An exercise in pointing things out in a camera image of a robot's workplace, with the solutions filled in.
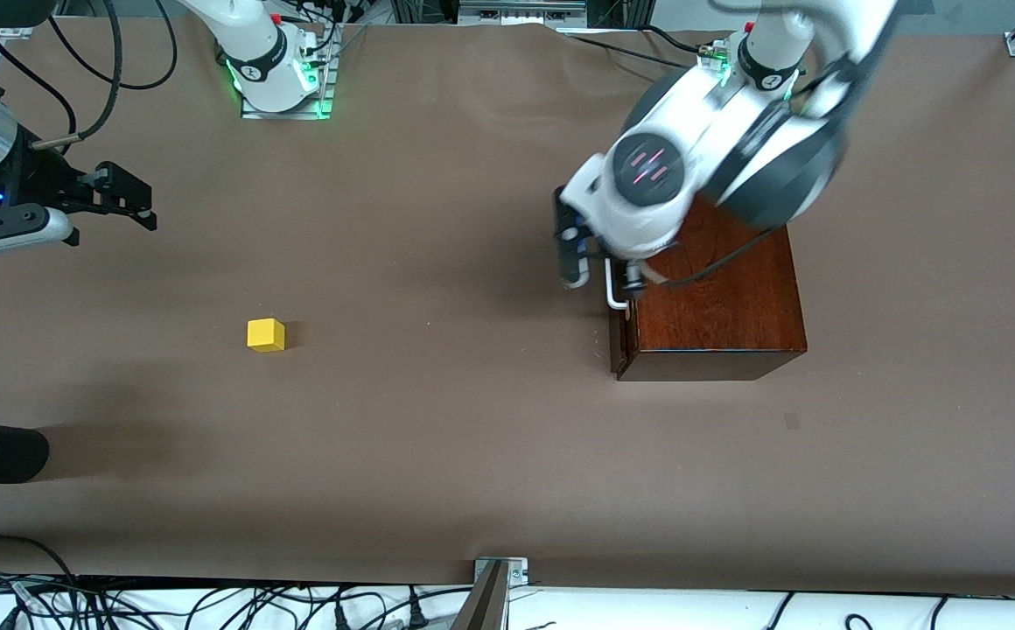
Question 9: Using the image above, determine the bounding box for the wooden drawer with white handle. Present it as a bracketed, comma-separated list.
[604, 258, 641, 355]

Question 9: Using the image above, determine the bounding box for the yellow block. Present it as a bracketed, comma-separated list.
[247, 318, 287, 354]

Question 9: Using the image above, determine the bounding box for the dark red wooden cabinet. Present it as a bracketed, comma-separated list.
[610, 199, 808, 382]

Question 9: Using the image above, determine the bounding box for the white sheet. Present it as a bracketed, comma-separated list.
[0, 573, 1015, 630]

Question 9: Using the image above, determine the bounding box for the dark aluminium profile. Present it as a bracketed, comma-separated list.
[451, 562, 509, 630]

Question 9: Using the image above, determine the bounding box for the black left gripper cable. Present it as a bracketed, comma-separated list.
[647, 226, 793, 290]

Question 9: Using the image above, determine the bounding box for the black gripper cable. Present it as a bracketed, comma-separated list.
[0, 0, 123, 145]
[647, 226, 793, 290]

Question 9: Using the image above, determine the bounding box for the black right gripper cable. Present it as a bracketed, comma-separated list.
[0, 0, 123, 145]

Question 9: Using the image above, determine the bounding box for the long black table cable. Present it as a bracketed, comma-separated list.
[556, 28, 710, 75]

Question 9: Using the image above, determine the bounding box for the black looping cable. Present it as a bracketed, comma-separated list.
[48, 0, 178, 90]

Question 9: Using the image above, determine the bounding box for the aluminium equipment frame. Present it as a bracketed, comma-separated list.
[389, 0, 657, 32]

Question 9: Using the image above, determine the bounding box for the silver metal bracket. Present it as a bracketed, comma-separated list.
[473, 556, 529, 585]

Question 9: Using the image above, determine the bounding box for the black arched cable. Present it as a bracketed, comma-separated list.
[0, 535, 80, 630]

